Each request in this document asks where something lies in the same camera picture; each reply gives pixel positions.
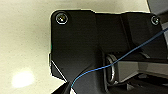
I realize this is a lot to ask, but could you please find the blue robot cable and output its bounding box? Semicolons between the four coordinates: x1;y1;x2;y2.
69;27;168;94

